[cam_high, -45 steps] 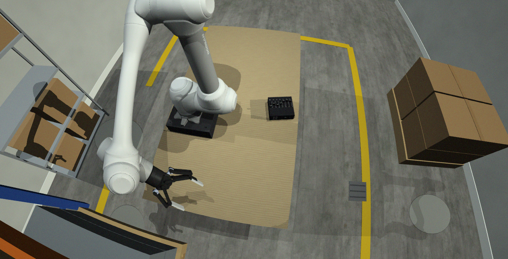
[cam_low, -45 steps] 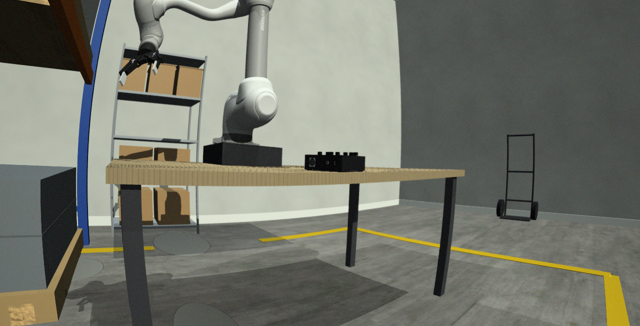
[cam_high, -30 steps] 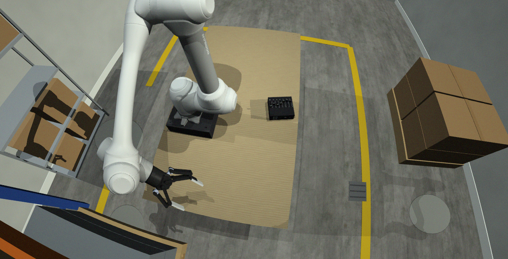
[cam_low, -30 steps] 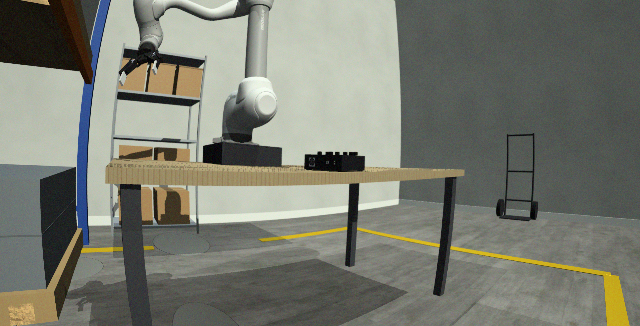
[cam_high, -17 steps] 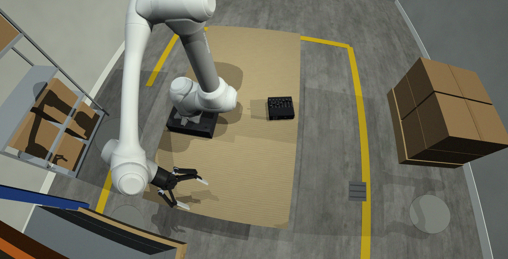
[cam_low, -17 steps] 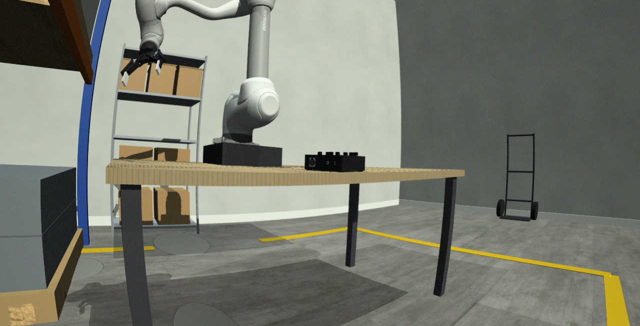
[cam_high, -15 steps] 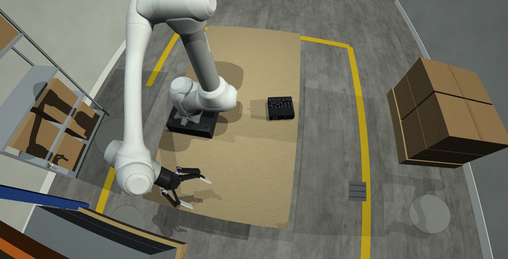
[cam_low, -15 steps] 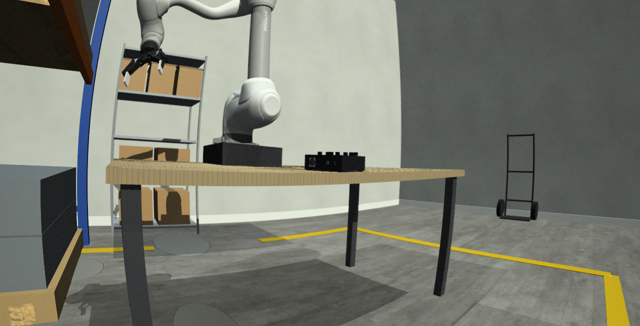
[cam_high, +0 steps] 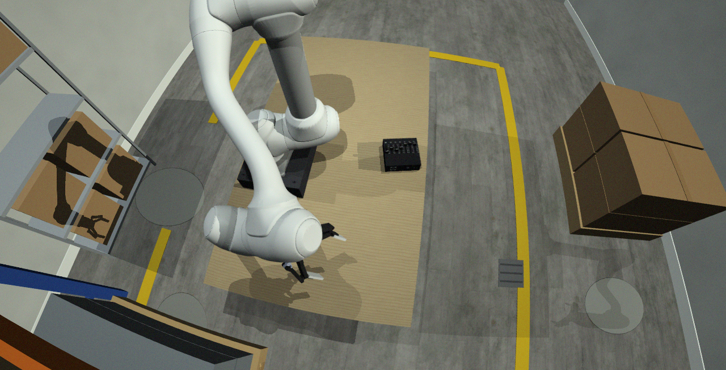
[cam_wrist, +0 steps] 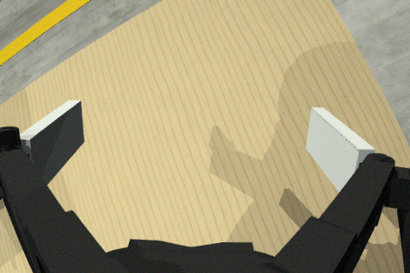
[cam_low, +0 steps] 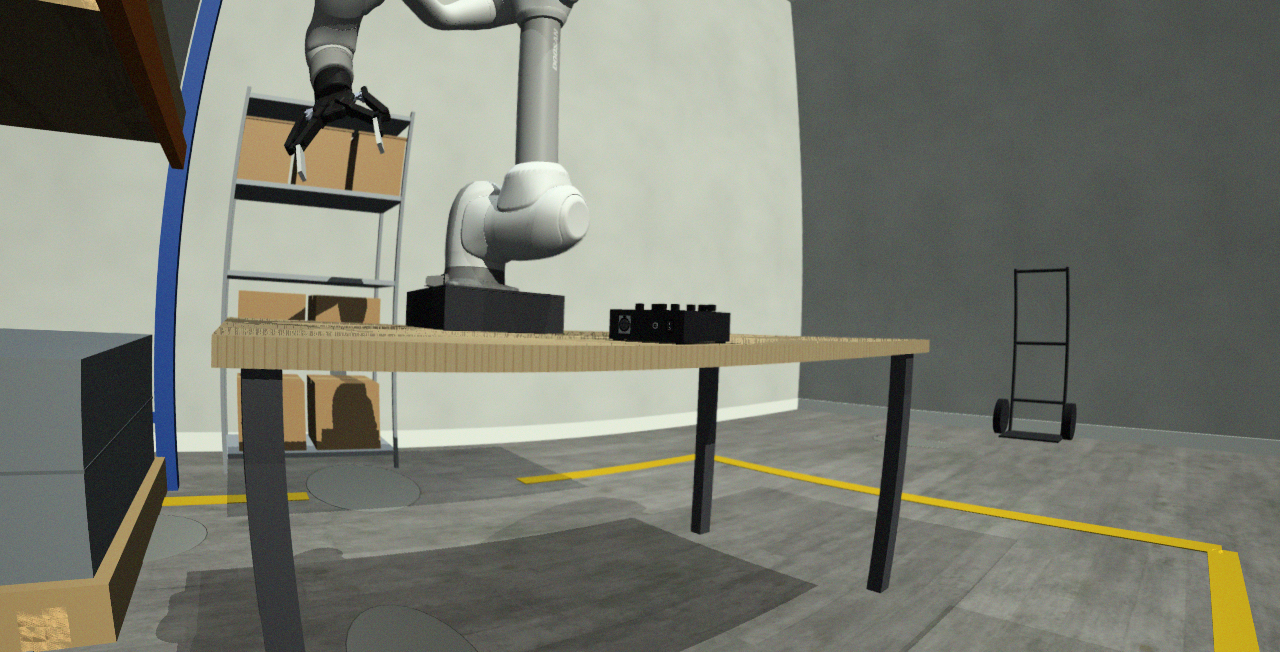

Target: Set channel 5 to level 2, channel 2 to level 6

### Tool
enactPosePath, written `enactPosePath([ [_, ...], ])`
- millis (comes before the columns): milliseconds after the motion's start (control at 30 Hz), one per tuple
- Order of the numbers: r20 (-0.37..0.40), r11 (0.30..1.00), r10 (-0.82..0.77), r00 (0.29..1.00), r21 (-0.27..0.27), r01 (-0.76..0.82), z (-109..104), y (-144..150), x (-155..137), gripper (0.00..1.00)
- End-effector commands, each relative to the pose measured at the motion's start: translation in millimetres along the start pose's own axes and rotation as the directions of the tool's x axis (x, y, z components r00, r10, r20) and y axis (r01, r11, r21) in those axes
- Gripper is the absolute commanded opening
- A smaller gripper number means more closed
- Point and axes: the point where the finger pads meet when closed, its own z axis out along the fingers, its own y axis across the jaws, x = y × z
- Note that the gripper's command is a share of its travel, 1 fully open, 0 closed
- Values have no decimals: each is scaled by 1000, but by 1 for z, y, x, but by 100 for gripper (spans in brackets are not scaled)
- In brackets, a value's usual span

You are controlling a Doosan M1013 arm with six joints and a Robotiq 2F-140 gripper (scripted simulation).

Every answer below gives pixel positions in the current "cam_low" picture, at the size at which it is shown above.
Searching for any dark grey lighting desk panel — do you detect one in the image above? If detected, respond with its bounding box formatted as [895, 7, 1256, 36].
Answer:
[609, 304, 730, 345]

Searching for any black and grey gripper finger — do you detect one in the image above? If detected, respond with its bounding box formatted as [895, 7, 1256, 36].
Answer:
[335, 86, 390, 154]
[284, 99, 330, 182]

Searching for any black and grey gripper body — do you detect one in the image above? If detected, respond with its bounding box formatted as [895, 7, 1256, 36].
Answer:
[314, 67, 355, 123]

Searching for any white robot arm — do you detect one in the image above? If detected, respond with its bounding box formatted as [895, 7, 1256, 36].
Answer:
[305, 0, 590, 291]

